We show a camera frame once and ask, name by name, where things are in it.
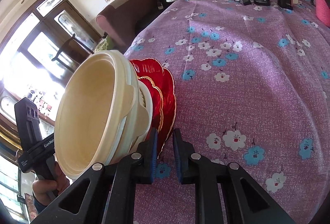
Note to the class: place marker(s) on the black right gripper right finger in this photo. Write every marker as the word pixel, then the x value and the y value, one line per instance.
pixel 224 193

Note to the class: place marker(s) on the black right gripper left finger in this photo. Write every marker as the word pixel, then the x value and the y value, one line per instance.
pixel 107 194

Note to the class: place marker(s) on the cream plastic bowl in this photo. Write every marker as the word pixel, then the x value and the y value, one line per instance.
pixel 93 110

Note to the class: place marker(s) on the cream bowl with tab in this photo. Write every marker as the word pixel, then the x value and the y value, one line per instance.
pixel 137 125

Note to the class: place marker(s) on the person's left hand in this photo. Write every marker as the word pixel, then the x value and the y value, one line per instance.
pixel 41 188

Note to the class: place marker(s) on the small red scalloped plate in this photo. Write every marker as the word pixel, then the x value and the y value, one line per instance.
pixel 157 102

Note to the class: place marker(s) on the wooden chair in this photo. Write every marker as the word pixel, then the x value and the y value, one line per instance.
pixel 75 50

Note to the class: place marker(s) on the purple floral tablecloth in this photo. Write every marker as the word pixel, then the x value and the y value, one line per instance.
pixel 252 87

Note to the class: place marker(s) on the dark red armchair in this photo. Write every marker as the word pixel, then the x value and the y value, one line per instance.
pixel 119 18

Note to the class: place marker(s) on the pink thermos knitted sleeve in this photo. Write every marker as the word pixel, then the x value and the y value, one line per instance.
pixel 323 12

